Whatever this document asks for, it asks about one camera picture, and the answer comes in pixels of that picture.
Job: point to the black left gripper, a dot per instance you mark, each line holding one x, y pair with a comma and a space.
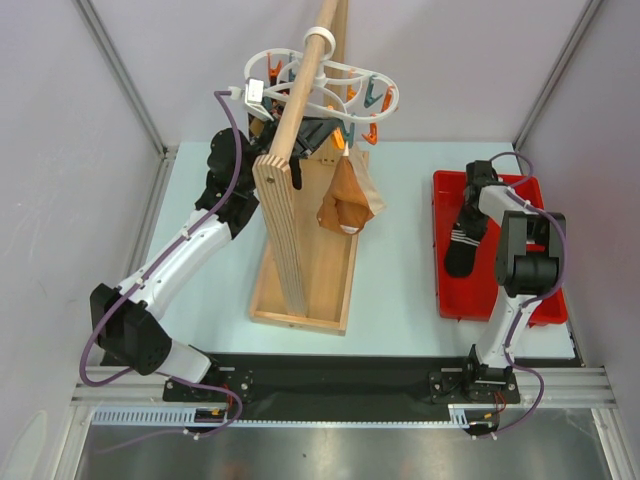
312, 134

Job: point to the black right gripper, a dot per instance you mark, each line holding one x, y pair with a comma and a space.
473, 201

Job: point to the white round clip hanger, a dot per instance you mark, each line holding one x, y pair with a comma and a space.
359, 98

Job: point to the black striped sock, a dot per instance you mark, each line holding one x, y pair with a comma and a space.
296, 173
460, 255

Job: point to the brown orange sock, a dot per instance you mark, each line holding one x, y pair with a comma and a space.
352, 199

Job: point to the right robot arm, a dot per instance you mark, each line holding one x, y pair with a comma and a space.
529, 268

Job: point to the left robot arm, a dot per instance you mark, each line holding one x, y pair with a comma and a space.
126, 319

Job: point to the red plastic bin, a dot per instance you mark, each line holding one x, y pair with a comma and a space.
473, 298

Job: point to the wooden rack stand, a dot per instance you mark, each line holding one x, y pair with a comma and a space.
306, 276

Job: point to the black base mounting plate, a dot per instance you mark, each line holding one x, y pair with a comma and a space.
350, 389

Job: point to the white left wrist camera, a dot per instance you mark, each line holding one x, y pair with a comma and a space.
251, 95

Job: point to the aluminium frame rail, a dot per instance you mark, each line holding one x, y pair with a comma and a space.
134, 401

